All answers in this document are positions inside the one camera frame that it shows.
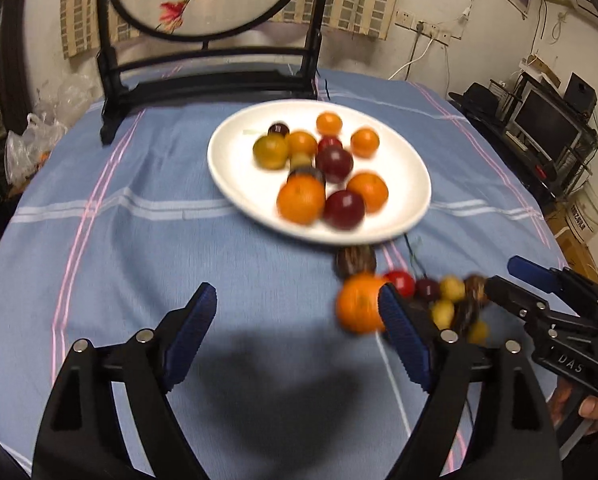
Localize white plate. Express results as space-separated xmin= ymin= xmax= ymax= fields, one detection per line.
xmin=207 ymin=100 xmax=432 ymax=246

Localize white power cable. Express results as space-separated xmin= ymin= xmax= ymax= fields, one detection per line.
xmin=389 ymin=35 xmax=438 ymax=81

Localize computer monitor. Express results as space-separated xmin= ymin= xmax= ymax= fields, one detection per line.
xmin=509 ymin=87 xmax=583 ymax=162

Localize small red cherry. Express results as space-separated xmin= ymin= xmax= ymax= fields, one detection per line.
xmin=415 ymin=277 xmax=441 ymax=302

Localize beige checked curtain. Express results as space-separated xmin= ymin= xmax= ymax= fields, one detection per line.
xmin=59 ymin=0 xmax=407 ymax=58

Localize smooth orange round fruit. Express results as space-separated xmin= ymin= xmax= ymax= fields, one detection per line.
xmin=316 ymin=112 xmax=343 ymax=137
xmin=350 ymin=127 xmax=381 ymax=158
xmin=285 ymin=131 xmax=319 ymax=158

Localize textured mandarin orange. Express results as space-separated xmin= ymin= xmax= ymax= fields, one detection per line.
xmin=335 ymin=272 xmax=387 ymax=335
xmin=277 ymin=177 xmax=327 ymax=226
xmin=346 ymin=172 xmax=390 ymax=213

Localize white bucket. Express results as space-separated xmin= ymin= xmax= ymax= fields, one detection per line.
xmin=566 ymin=180 xmax=598 ymax=244

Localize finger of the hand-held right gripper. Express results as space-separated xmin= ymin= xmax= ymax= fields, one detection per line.
xmin=508 ymin=256 xmax=598 ymax=307
xmin=484 ymin=276 xmax=554 ymax=332

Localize round embroidered table screen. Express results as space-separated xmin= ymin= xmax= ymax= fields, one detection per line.
xmin=95 ymin=0 xmax=332 ymax=146

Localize blue striped tablecloth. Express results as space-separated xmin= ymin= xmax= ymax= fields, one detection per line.
xmin=0 ymin=67 xmax=598 ymax=480

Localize black speaker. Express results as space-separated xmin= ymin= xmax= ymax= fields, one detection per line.
xmin=564 ymin=72 xmax=598 ymax=114

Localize black hat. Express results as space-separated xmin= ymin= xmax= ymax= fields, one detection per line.
xmin=449 ymin=82 xmax=503 ymax=117

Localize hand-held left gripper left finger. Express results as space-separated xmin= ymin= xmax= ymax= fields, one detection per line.
xmin=31 ymin=282 xmax=219 ymax=480

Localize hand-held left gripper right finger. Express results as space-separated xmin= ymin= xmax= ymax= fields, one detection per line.
xmin=377 ymin=282 xmax=565 ymax=480

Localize white wall socket strip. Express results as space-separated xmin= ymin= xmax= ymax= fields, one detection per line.
xmin=414 ymin=20 xmax=452 ymax=47

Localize clear plastic bags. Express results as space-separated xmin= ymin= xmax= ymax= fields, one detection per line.
xmin=4 ymin=75 xmax=100 ymax=196

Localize dark red plum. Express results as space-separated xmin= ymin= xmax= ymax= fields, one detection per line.
xmin=323 ymin=189 xmax=366 ymax=231
xmin=315 ymin=147 xmax=355 ymax=184

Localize green yellow tomato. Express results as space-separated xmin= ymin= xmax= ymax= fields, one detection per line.
xmin=252 ymin=135 xmax=290 ymax=170

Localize cardboard box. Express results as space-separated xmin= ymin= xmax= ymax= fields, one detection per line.
xmin=522 ymin=55 xmax=563 ymax=87

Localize black metal rack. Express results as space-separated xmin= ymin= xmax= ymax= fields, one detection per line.
xmin=499 ymin=72 xmax=598 ymax=202

